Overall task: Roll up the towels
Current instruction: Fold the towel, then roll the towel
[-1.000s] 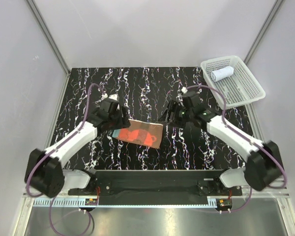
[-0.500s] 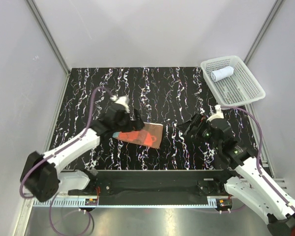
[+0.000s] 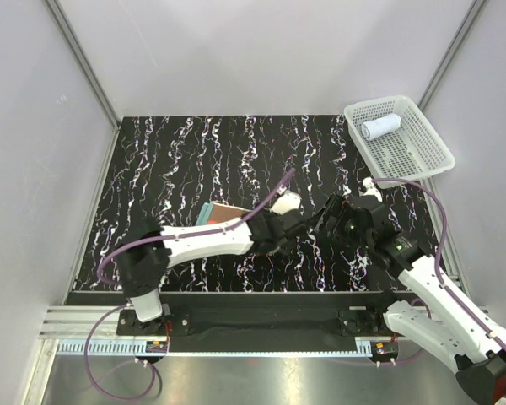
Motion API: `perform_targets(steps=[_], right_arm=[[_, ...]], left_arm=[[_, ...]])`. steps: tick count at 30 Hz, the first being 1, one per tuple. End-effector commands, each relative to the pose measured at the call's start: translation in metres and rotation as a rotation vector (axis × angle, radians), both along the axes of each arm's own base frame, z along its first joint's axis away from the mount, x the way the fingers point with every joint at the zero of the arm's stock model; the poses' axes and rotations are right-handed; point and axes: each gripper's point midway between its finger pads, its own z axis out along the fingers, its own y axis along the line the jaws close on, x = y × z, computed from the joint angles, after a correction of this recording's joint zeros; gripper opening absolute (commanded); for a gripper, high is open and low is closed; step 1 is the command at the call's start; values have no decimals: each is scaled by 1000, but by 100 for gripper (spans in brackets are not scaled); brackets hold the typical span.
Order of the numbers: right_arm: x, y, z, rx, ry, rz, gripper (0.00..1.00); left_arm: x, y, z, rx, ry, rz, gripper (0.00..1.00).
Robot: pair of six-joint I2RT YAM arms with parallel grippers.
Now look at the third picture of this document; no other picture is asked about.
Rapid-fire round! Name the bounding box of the orange patterned towel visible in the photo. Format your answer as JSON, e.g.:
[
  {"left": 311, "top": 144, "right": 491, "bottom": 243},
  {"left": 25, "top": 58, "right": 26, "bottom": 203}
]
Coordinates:
[{"left": 196, "top": 202, "right": 249, "bottom": 226}]

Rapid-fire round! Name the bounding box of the white terry towel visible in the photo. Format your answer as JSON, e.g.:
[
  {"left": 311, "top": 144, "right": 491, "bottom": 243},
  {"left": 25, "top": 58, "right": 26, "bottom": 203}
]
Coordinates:
[{"left": 361, "top": 113, "right": 401, "bottom": 141}]

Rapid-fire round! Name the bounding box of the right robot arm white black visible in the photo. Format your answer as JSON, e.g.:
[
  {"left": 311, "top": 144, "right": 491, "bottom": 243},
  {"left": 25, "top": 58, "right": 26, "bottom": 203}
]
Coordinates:
[{"left": 312, "top": 195, "right": 506, "bottom": 404}]

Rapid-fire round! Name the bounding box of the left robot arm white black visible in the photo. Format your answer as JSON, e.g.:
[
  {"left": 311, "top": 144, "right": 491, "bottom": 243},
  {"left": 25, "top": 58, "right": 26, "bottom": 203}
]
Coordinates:
[{"left": 116, "top": 209, "right": 310, "bottom": 334}]

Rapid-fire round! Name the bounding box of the white plastic mesh basket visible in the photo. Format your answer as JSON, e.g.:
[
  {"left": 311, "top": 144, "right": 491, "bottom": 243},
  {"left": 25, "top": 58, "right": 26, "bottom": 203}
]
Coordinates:
[{"left": 343, "top": 95, "right": 455, "bottom": 181}]

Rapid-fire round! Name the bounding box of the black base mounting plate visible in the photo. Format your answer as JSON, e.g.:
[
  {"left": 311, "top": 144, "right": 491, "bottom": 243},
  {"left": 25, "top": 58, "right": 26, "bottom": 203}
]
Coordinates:
[{"left": 117, "top": 291, "right": 416, "bottom": 337}]

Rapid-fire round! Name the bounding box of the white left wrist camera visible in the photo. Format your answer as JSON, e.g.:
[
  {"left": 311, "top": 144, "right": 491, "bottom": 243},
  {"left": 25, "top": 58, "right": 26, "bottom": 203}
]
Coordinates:
[{"left": 269, "top": 188, "right": 301, "bottom": 215}]

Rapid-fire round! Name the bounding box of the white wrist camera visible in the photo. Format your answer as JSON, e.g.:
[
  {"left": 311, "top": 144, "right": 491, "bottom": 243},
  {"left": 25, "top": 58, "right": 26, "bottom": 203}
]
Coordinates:
[
  {"left": 269, "top": 188, "right": 301, "bottom": 215},
  {"left": 359, "top": 177, "right": 383, "bottom": 203}
]

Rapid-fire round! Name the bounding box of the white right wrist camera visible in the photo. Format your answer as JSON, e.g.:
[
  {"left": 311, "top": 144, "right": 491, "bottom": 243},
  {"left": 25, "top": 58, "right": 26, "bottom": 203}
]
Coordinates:
[{"left": 359, "top": 177, "right": 383, "bottom": 203}]

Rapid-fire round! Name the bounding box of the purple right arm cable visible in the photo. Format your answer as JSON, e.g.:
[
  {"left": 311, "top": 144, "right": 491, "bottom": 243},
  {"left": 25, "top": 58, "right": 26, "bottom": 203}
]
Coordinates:
[{"left": 362, "top": 176, "right": 506, "bottom": 402}]

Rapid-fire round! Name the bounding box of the aluminium frame rail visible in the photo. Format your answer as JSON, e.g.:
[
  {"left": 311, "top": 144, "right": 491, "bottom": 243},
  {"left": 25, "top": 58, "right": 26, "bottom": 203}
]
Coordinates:
[{"left": 37, "top": 305, "right": 498, "bottom": 359}]

